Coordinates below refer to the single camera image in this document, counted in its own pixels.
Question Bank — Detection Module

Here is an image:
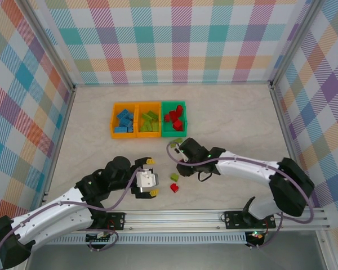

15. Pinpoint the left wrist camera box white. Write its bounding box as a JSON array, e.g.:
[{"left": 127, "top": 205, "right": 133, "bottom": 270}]
[{"left": 135, "top": 168, "right": 160, "bottom": 195}]

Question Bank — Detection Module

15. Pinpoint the aluminium frame leg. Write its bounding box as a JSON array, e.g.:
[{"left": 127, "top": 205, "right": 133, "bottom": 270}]
[{"left": 317, "top": 230, "right": 337, "bottom": 270}]

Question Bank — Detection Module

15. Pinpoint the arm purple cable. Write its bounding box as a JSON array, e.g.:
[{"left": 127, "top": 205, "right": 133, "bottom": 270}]
[
  {"left": 0, "top": 167, "right": 143, "bottom": 269},
  {"left": 166, "top": 142, "right": 313, "bottom": 249}
]

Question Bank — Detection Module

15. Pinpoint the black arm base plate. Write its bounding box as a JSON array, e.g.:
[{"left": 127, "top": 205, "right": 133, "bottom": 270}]
[
  {"left": 95, "top": 212, "right": 126, "bottom": 232},
  {"left": 224, "top": 210, "right": 277, "bottom": 230}
]

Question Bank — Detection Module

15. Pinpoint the green plastic bin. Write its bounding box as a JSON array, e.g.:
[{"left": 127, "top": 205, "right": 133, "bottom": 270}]
[{"left": 161, "top": 100, "right": 189, "bottom": 138}]

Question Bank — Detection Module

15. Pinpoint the aluminium table end rail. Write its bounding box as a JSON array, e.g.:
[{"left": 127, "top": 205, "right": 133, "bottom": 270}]
[{"left": 74, "top": 82, "right": 273, "bottom": 88}]

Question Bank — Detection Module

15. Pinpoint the slotted white cable duct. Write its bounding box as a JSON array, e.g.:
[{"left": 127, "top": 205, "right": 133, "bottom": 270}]
[{"left": 45, "top": 235, "right": 248, "bottom": 245}]

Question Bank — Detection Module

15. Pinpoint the small controller circuit board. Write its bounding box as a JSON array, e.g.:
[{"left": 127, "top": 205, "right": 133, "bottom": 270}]
[
  {"left": 86, "top": 231, "right": 113, "bottom": 243},
  {"left": 246, "top": 230, "right": 265, "bottom": 242}
]

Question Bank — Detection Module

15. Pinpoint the orange plastic bin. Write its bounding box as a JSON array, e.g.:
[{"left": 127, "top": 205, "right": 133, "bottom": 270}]
[
  {"left": 135, "top": 102, "right": 162, "bottom": 138},
  {"left": 110, "top": 102, "right": 138, "bottom": 140}
]

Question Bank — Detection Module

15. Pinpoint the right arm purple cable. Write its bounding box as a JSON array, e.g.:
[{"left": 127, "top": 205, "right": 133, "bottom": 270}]
[{"left": 166, "top": 142, "right": 313, "bottom": 249}]

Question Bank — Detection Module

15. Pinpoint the aluminium table side rail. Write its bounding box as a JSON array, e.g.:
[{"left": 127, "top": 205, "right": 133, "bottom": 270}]
[
  {"left": 269, "top": 86, "right": 313, "bottom": 209},
  {"left": 41, "top": 87, "right": 77, "bottom": 203}
]

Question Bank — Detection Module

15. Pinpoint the aluminium frame post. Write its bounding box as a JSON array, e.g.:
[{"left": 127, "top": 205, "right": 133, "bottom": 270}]
[
  {"left": 22, "top": 0, "right": 77, "bottom": 93},
  {"left": 269, "top": 0, "right": 324, "bottom": 89}
]

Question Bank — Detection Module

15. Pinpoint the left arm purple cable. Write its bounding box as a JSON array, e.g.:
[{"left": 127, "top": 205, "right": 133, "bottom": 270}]
[{"left": 0, "top": 167, "right": 143, "bottom": 269}]

